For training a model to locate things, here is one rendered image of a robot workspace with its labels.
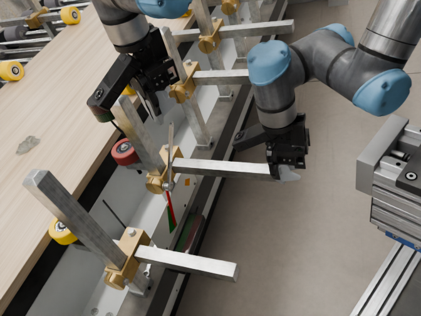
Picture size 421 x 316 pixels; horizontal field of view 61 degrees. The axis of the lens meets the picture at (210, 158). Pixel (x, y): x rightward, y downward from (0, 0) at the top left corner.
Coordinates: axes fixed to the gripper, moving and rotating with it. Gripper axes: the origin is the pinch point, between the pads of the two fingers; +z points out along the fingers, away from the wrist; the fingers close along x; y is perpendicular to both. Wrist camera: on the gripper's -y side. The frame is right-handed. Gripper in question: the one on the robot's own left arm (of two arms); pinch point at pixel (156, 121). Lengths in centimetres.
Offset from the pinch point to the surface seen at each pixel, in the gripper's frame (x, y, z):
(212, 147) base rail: 15.1, 17.8, 34.7
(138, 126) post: 3.6, -3.4, 1.6
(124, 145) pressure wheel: 15.8, -6.9, 14.1
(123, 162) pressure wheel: 12.4, -9.7, 16.1
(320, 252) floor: -13, 40, 103
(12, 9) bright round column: 410, 6, 91
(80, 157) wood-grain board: 23.7, -18.4, 16.0
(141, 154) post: 3.8, -5.7, 9.5
